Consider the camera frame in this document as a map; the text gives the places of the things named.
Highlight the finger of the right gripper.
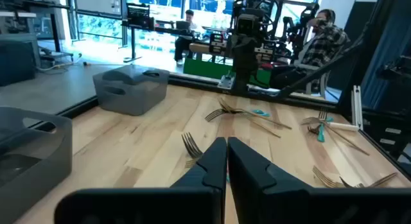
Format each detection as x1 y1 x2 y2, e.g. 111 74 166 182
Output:
231 40 245 94
243 40 258 94

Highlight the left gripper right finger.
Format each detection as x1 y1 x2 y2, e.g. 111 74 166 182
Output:
227 137 411 224

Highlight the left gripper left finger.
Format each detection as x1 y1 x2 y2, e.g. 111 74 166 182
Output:
54 137 228 224

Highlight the green panel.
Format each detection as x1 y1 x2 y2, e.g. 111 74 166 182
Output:
182 56 272 88

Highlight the wooden workbench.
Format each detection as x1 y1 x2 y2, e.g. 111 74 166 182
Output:
188 42 277 63

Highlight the black background robot rig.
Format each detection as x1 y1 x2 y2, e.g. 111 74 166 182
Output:
281 2 321 62

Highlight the person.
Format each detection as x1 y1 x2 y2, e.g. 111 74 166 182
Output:
173 8 199 66
269 8 351 90

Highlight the white chair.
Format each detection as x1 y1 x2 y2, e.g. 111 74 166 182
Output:
298 62 332 99

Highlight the black partition panel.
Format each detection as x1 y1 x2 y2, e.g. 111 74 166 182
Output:
326 0 383 90

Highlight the black monitor stand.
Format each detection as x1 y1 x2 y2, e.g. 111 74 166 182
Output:
121 2 155 64

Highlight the silver aluminium extrusion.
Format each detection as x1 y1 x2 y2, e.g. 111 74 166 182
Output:
351 85 364 131

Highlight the grey plastic bin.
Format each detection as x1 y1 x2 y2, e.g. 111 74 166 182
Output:
92 64 170 117
0 107 73 224

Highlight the blue curtain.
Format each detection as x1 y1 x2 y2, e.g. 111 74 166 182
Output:
361 0 411 111

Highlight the black desk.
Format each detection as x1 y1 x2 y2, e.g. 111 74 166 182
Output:
0 0 75 63

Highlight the grey cabinet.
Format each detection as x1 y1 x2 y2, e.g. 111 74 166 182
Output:
0 33 42 87

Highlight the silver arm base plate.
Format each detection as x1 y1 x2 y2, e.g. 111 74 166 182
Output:
217 73 236 90

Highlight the white-handled silver fork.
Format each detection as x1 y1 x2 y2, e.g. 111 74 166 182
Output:
317 108 360 132

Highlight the pale floor cable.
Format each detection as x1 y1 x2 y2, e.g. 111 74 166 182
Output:
35 52 91 73

